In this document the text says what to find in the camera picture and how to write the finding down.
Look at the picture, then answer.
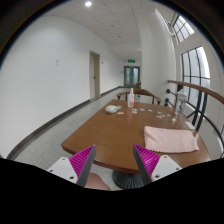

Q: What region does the double glass door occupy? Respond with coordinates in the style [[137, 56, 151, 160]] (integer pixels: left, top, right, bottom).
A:
[[124, 66, 140, 87]]

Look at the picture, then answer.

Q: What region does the black table pedestal base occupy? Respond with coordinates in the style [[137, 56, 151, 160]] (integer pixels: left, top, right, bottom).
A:
[[112, 171, 143, 190]]

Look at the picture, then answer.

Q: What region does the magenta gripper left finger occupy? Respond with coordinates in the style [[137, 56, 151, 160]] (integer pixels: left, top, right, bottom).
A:
[[48, 145, 96, 187]]

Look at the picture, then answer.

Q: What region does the white pink spray bottle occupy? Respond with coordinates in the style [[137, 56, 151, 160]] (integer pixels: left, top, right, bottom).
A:
[[128, 88, 134, 108]]

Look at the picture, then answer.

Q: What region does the wooden handrail with black railing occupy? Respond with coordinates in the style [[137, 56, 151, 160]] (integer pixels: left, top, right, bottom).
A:
[[165, 80, 224, 158]]

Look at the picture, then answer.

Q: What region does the green exit sign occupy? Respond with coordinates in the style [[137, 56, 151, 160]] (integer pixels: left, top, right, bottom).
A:
[[128, 59, 136, 63]]

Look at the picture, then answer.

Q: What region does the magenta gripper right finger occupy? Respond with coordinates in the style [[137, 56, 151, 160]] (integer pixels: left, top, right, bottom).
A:
[[133, 144, 181, 185]]

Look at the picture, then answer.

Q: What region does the clear plastic water bottle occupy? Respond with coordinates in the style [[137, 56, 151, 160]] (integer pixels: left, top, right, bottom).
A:
[[175, 89, 187, 116]]

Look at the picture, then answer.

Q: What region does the arched black-framed window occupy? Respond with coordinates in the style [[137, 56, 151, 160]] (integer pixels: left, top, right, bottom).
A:
[[180, 45, 212, 108]]

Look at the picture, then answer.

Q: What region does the brown wooden table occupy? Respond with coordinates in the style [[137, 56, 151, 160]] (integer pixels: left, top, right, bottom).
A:
[[60, 98, 212, 176]]

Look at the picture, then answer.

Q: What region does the wooden chair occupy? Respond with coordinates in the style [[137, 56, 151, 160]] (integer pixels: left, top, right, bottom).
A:
[[117, 89, 162, 105]]

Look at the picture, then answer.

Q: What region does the white cloth bundle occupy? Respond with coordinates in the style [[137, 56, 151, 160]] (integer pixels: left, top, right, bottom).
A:
[[105, 105, 118, 114]]

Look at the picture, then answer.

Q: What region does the beige side door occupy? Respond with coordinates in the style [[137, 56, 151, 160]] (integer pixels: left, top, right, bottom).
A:
[[89, 51, 100, 99]]

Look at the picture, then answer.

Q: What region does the pink folded towel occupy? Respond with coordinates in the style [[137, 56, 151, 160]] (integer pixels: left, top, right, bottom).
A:
[[144, 126, 199, 153]]

